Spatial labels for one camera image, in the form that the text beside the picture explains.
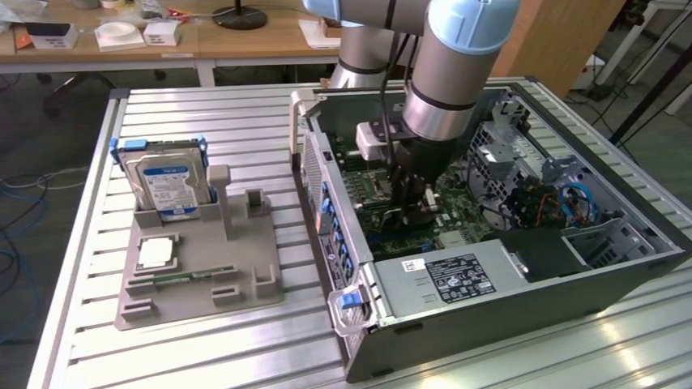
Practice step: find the grey printed part rack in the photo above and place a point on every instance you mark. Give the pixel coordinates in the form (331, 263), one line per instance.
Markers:
(216, 251)

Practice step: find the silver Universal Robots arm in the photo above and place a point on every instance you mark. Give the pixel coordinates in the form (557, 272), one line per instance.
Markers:
(448, 81)

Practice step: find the metal disk bay cage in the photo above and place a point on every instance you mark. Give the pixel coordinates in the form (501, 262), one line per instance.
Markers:
(503, 162)

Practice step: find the green RAM stick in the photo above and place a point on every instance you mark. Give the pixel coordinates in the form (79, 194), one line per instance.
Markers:
(172, 277)

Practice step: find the black open PC case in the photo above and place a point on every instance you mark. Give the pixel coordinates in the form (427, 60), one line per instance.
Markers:
(487, 324)

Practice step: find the blue case latch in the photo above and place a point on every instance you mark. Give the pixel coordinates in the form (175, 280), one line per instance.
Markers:
(347, 302)

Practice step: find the small white labelled box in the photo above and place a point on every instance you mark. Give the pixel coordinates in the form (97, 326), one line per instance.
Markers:
(161, 34)

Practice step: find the black plastic shroud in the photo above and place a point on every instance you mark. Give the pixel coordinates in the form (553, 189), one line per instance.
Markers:
(540, 251)

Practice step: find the hard disk with blue carrier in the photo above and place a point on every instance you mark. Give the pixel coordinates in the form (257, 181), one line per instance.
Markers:
(161, 182)

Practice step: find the green motherboard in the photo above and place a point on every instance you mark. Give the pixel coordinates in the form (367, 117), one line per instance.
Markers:
(459, 239)

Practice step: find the black stand pole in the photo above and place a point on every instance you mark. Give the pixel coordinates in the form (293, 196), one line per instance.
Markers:
(648, 93)

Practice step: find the white open cardboard box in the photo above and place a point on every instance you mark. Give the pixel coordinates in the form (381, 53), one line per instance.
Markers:
(319, 36)

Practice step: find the black office chair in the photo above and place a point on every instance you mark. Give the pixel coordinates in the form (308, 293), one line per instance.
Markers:
(69, 93)

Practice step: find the white box with black top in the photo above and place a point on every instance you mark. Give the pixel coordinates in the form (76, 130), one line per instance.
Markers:
(52, 36)

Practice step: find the wooden cabinet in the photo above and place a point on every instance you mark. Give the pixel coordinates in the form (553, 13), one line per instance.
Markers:
(540, 40)

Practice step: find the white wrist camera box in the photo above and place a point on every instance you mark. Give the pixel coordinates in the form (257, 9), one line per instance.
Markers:
(375, 139)

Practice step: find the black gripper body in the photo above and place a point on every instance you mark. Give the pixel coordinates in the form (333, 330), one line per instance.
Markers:
(424, 162)

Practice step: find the CPU socket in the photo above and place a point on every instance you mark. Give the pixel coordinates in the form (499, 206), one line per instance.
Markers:
(379, 184)

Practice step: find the white box with round insert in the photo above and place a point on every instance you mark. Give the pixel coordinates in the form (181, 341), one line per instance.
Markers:
(120, 38)

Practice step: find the black lamp base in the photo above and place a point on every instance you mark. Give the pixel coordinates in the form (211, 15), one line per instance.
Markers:
(239, 18)

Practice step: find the white table frame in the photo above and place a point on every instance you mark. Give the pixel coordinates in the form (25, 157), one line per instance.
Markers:
(672, 61)

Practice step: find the grey power supply unit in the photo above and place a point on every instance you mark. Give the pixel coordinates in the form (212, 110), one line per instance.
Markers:
(411, 291)

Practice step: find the wooden desk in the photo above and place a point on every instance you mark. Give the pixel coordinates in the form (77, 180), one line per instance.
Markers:
(243, 44)

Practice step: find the silver CPU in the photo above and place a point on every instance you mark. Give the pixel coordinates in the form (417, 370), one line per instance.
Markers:
(156, 253)

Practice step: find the black RAM slot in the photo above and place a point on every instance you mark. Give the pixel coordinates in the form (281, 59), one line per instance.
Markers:
(359, 163)
(375, 204)

